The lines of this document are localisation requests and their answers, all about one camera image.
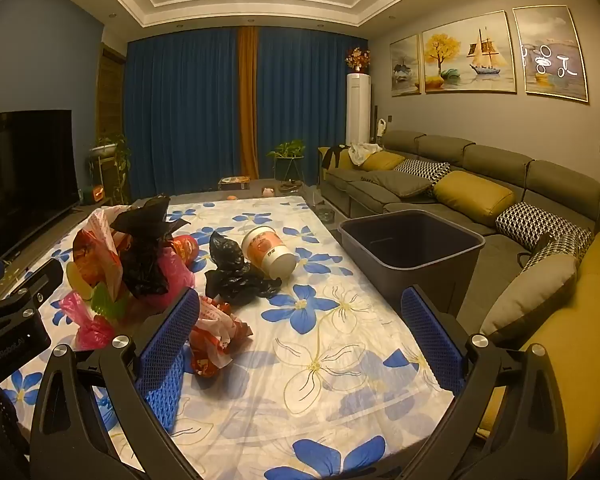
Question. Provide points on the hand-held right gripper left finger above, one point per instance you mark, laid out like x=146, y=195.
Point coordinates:
x=167, y=350

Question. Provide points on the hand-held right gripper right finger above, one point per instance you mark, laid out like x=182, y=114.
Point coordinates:
x=430, y=330

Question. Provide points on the red white plastic bag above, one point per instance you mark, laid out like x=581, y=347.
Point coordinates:
x=215, y=335

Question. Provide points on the red orange printed plastic bag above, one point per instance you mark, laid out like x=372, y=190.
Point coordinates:
x=92, y=252

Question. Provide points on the pink plastic bag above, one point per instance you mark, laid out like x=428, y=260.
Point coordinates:
x=87, y=332
x=175, y=275

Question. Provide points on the dark grey plastic bin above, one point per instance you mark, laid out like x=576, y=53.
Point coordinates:
x=430, y=255

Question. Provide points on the black plastic bag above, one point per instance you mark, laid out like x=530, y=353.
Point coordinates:
x=235, y=282
x=140, y=245

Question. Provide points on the white orange paper noodle cup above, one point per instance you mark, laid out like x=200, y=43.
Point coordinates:
x=267, y=255

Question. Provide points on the grey television cabinet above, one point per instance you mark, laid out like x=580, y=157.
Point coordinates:
x=55, y=232

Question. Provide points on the small orange device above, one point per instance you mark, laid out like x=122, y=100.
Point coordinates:
x=97, y=193

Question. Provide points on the black flat television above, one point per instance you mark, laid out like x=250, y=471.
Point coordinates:
x=25, y=175

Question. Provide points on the grey cushion with dark edge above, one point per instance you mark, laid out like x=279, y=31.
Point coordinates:
x=530, y=290

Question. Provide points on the blue floral tablecloth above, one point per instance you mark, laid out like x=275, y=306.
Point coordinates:
x=305, y=360

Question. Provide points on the plump yellow cushion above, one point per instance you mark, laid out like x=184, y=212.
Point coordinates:
x=472, y=195

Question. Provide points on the trailing potted plant on stand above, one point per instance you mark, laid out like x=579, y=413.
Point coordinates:
x=112, y=145

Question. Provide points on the flat grey cushion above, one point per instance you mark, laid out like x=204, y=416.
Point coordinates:
x=400, y=184

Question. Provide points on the black white patterned cushion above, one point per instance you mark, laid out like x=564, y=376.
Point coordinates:
x=562, y=251
x=427, y=170
x=535, y=222

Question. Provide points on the small yellow cushion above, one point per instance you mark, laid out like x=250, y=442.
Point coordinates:
x=382, y=161

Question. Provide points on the grey green sofa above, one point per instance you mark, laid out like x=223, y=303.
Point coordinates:
x=490, y=162

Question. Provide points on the flat printed box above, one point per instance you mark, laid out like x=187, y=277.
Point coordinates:
x=235, y=181

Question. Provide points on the dark coffee table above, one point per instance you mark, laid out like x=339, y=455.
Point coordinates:
x=300, y=197

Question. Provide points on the white garment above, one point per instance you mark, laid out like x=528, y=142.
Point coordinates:
x=362, y=152

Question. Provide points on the black garment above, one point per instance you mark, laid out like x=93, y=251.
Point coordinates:
x=334, y=157

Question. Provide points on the brown wooden panel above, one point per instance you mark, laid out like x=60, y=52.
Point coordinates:
x=111, y=90

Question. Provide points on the dark tea tray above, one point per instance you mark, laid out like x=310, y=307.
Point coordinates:
x=291, y=186

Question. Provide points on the blue curtain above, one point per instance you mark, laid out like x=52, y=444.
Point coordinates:
x=180, y=110
x=305, y=95

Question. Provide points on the potted green plant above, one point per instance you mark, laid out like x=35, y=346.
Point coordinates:
x=287, y=150

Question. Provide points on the white standing air conditioner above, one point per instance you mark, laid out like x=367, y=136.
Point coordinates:
x=357, y=110

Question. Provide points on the orange curtain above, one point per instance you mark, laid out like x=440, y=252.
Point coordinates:
x=247, y=110

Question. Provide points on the small grey framed painting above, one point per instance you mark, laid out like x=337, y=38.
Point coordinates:
x=405, y=67

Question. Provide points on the tree and sailboat painting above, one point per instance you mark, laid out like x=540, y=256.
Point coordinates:
x=465, y=55

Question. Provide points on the artificial flower arrangement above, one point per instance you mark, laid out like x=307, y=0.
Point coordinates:
x=357, y=59

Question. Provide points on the framed painting with glare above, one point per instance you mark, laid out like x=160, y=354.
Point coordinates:
x=550, y=55

